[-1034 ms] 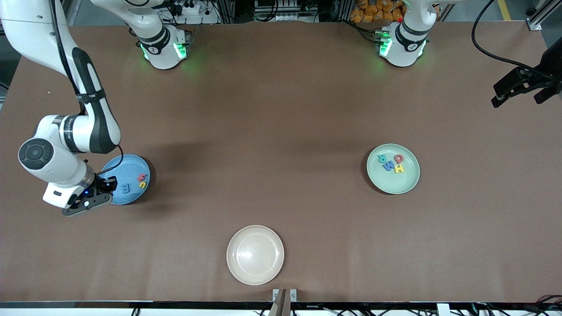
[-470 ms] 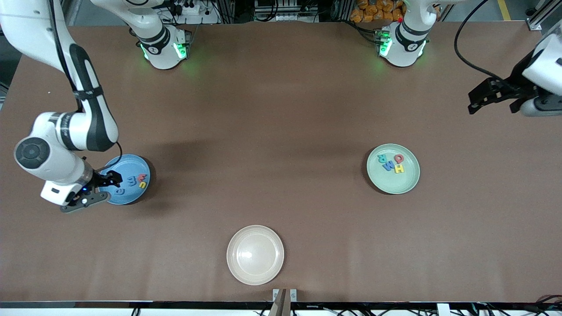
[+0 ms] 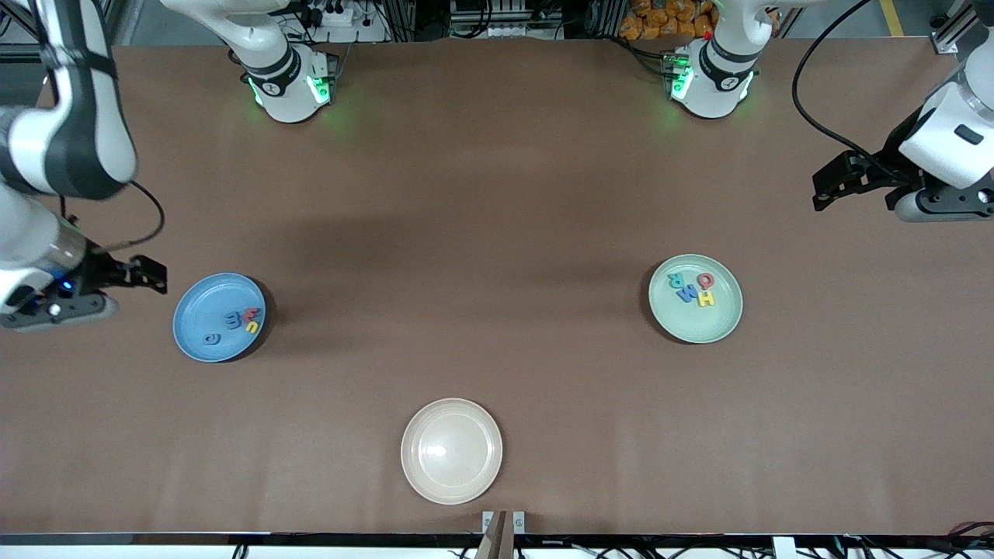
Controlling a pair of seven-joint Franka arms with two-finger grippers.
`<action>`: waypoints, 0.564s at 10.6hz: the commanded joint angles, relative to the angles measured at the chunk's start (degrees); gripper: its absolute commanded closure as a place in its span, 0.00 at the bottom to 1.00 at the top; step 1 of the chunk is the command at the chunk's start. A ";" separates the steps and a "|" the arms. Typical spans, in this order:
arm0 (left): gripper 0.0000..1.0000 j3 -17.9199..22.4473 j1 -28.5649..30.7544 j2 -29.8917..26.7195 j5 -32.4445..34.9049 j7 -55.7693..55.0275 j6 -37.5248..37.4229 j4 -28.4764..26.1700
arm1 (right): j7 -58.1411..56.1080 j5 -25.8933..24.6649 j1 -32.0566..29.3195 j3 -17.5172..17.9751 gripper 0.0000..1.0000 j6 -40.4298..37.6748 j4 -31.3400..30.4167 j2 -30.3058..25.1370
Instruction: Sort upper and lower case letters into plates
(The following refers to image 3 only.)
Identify blue plate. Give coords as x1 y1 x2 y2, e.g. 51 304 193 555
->
172 273 266 363

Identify green plate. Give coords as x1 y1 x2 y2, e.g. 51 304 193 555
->
648 254 744 345

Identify orange snack bags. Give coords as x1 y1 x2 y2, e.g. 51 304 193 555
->
620 0 715 41

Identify white power strip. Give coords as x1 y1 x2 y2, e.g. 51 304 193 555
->
299 0 389 43

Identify beige plate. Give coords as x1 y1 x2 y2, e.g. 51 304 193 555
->
401 398 504 505

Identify grey equipment rack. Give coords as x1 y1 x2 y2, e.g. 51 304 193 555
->
450 0 564 40

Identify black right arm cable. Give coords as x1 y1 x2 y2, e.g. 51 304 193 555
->
31 0 166 253

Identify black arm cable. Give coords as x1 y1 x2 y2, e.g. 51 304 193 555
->
791 0 902 166
31 0 166 253

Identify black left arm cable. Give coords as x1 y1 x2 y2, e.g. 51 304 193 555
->
791 0 902 166

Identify aluminium frame profile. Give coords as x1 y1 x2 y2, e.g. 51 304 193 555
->
932 0 981 55

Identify metal table edge bracket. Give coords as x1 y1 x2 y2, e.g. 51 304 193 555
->
475 510 526 559

